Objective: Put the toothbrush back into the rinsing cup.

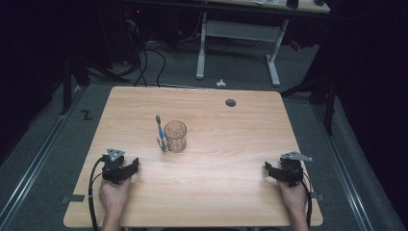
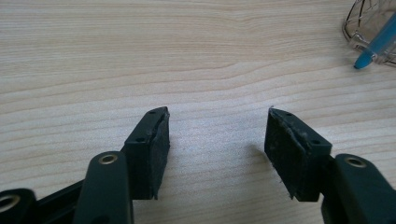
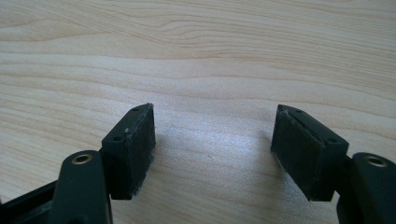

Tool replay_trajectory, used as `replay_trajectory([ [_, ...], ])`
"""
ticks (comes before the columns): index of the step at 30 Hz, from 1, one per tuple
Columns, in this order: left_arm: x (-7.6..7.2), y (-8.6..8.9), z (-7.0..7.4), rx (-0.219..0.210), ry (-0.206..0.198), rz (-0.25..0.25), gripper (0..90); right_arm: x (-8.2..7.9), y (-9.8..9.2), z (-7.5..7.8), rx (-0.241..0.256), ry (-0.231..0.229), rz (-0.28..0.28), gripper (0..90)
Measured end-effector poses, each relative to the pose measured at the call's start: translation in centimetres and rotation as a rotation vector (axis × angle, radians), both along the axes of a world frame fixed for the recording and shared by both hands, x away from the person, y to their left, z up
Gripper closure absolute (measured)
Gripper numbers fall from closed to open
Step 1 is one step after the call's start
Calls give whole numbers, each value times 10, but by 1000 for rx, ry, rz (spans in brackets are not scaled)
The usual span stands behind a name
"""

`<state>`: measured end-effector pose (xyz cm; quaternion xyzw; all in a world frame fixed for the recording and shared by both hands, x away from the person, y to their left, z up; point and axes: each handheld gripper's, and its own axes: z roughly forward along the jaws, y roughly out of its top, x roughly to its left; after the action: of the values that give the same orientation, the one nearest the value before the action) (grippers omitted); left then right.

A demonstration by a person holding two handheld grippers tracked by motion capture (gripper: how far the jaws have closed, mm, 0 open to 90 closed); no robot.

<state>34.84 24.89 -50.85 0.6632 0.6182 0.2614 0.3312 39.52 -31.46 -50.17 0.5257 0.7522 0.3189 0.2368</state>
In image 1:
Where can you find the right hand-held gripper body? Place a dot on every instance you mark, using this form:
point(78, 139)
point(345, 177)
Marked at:
point(292, 171)

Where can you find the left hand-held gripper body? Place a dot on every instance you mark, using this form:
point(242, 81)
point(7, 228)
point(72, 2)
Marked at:
point(114, 168)

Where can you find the blue toothbrush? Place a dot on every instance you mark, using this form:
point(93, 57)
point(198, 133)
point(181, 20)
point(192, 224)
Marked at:
point(160, 133)

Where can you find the clear glass mug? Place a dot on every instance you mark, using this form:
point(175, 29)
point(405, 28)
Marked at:
point(175, 138)

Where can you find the person's left hand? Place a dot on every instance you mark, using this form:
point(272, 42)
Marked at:
point(113, 197)

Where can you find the person's right hand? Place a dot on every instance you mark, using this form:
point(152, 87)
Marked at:
point(293, 199)

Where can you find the grey tape strip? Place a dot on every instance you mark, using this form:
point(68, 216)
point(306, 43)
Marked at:
point(73, 198)
point(317, 196)

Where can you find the grey round table grommet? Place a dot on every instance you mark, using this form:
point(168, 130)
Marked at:
point(230, 103)

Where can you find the black metal stand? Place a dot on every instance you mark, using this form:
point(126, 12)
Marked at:
point(67, 86)
point(324, 89)

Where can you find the small white plastic piece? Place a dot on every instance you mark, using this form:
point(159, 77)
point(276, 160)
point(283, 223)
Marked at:
point(220, 83)

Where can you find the dark computer tower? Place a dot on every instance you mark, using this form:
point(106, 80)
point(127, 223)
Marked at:
point(136, 32)

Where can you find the metal floor rail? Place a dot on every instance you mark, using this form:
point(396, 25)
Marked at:
point(30, 173)
point(341, 166)

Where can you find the white metal frame desk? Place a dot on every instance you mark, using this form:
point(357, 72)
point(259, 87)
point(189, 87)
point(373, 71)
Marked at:
point(239, 30)

